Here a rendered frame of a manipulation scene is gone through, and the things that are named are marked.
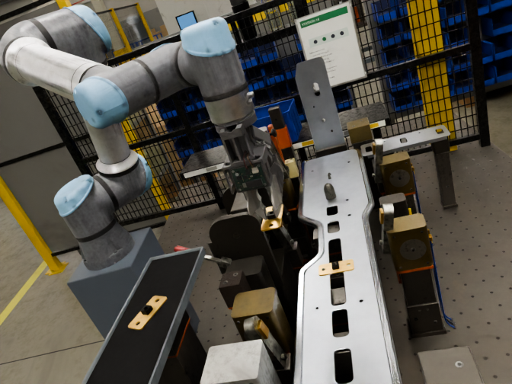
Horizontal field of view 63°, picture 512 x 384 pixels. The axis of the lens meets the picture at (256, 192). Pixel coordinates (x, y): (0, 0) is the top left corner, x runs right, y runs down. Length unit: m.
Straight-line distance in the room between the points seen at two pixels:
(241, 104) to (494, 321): 0.89
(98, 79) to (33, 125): 2.95
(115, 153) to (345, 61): 1.06
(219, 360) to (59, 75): 0.55
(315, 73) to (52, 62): 0.98
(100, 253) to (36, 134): 2.48
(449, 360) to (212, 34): 0.62
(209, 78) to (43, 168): 3.15
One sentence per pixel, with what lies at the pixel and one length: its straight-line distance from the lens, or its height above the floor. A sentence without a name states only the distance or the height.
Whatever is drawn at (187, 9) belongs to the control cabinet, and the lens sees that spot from 7.93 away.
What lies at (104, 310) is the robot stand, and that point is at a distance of 1.32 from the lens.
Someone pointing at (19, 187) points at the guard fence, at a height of 0.83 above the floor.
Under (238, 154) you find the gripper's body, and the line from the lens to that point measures 0.68.
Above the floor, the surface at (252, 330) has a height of 1.10.
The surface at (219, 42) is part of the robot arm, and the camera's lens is 0.66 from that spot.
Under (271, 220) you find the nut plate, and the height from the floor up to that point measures 1.24.
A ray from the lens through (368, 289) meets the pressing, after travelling 0.95.
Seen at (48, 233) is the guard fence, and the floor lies 0.37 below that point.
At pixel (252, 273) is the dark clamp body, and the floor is 1.08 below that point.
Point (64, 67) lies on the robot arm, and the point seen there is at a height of 1.62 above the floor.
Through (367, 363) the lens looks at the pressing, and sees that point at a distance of 0.83.
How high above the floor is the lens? 1.64
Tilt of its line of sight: 25 degrees down
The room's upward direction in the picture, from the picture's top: 21 degrees counter-clockwise
